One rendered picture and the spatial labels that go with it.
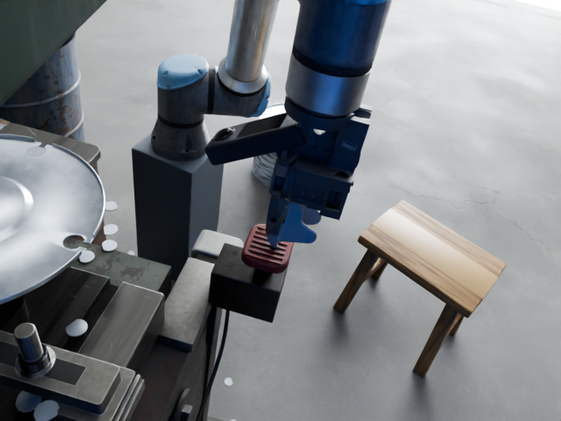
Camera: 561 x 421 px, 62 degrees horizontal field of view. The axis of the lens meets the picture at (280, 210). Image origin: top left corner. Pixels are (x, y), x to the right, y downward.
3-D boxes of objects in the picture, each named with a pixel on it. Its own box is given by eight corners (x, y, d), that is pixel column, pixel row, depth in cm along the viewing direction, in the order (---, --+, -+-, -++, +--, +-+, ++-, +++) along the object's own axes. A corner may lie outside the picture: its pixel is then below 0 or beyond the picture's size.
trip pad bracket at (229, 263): (214, 317, 78) (224, 235, 65) (270, 334, 78) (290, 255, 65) (201, 348, 74) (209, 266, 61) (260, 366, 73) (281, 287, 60)
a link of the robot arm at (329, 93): (284, 63, 41) (300, 32, 47) (275, 110, 44) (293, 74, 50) (368, 85, 40) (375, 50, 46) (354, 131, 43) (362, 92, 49)
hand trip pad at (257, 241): (247, 257, 68) (254, 219, 63) (287, 269, 67) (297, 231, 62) (233, 294, 63) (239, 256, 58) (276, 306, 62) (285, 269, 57)
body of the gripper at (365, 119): (337, 226, 51) (369, 132, 43) (260, 205, 51) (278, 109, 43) (345, 185, 57) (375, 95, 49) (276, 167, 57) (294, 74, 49)
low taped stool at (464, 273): (458, 332, 151) (508, 263, 128) (423, 381, 136) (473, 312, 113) (370, 270, 165) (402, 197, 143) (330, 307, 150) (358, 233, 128)
